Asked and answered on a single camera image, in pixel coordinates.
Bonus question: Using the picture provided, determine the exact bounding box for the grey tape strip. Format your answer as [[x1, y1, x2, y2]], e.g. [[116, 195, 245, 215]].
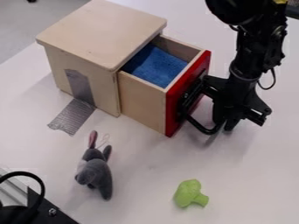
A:
[[46, 68, 99, 137]]

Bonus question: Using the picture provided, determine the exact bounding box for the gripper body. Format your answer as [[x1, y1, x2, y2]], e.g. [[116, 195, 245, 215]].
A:
[[202, 74, 274, 128]]

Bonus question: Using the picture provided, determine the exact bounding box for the green toy broccoli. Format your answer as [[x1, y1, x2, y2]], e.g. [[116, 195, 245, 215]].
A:
[[172, 178, 211, 209]]

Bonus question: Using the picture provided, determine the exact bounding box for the grey plush rabbit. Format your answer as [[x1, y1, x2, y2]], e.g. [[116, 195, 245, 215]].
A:
[[73, 129, 115, 201]]

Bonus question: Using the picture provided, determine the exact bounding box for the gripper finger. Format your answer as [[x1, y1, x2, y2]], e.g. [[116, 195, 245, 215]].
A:
[[223, 109, 246, 132]]

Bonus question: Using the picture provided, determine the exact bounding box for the wooden drawer with red front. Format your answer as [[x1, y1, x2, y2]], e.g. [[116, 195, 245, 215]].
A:
[[115, 34, 227, 138]]

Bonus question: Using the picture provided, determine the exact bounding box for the wooden cabinet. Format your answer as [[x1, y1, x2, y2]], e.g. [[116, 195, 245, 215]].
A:
[[35, 0, 169, 118]]

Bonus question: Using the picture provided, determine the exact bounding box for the blue cloth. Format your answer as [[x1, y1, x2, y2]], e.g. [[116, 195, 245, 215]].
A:
[[120, 42, 190, 89]]

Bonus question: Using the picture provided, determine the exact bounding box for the black metal plate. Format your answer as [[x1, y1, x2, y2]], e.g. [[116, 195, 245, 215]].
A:
[[0, 186, 81, 224]]

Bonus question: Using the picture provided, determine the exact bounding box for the black cable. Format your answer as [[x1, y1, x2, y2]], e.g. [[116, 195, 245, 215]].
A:
[[0, 171, 47, 224]]

